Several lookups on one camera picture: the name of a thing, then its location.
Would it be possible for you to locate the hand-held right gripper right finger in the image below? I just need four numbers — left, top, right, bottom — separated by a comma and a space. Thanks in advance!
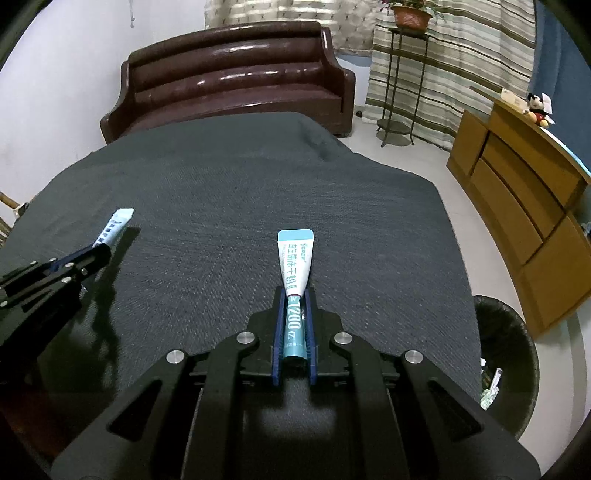
305, 285, 541, 480

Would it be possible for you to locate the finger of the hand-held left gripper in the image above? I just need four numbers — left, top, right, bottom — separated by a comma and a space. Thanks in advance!
0, 253, 112, 310
0, 244, 112, 287

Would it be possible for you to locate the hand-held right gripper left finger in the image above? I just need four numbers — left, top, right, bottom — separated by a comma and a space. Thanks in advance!
51, 285, 286, 480

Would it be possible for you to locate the teal tube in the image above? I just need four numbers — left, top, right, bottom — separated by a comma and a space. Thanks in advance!
277, 228, 315, 367

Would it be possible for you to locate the white wrapper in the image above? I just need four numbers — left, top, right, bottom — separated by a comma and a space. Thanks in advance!
482, 367, 504, 398

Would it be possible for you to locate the black-lined waste bin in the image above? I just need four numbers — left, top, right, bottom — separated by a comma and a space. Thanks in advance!
472, 295, 541, 439

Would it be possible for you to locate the black metal plant stand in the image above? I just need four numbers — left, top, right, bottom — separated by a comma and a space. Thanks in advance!
376, 27, 432, 148

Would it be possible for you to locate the dark brown leather sofa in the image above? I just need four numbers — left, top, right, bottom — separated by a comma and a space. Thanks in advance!
100, 21, 356, 145

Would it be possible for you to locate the wooden cabinet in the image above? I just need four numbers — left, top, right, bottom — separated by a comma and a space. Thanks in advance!
445, 85, 591, 337

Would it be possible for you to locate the plush mouse toy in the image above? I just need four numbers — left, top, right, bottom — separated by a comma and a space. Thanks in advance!
524, 91, 556, 129

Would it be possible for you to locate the striped curtain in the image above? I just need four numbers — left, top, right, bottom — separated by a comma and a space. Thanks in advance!
365, 0, 539, 153

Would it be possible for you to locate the beige patterned curtain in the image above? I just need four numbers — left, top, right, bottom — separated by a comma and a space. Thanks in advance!
204, 0, 379, 54

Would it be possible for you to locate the potted plant in red pot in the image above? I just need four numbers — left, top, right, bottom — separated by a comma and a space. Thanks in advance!
379, 0, 446, 34

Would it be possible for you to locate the blue curtain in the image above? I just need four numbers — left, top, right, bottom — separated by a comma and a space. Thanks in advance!
530, 4, 591, 174

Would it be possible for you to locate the light wooden chair frame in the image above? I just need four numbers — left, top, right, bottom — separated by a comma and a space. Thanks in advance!
0, 190, 29, 243

